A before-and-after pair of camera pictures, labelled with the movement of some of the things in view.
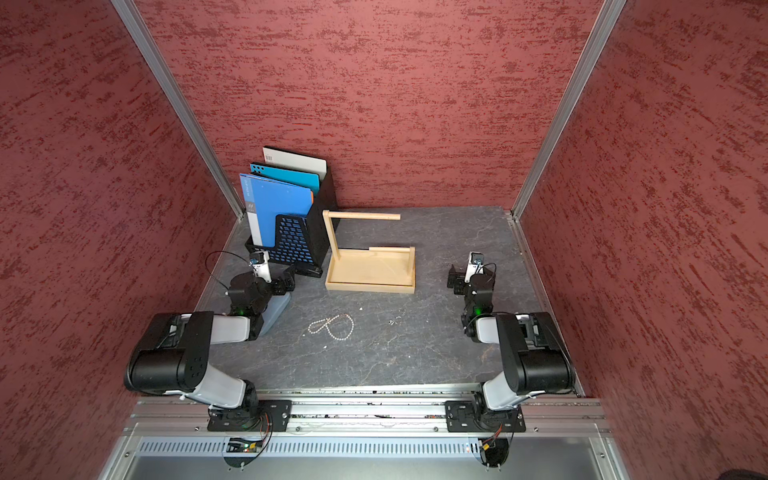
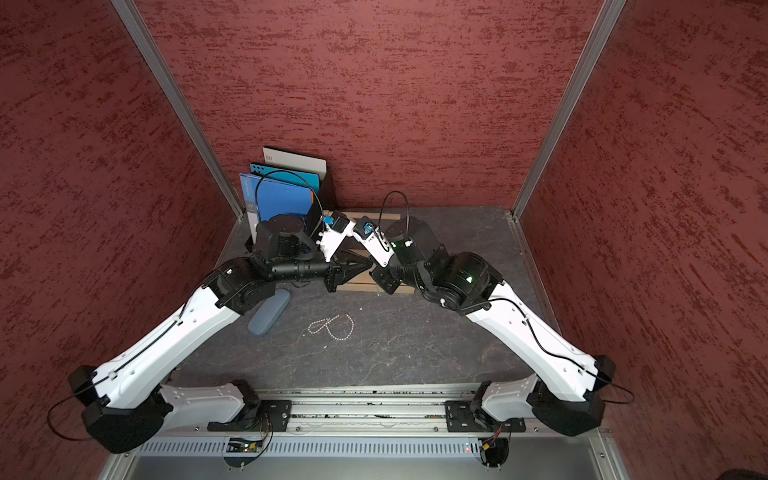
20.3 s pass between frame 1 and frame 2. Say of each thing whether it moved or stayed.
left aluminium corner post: stayed
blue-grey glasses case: stayed
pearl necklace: stayed
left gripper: moved
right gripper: moved
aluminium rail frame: stayed
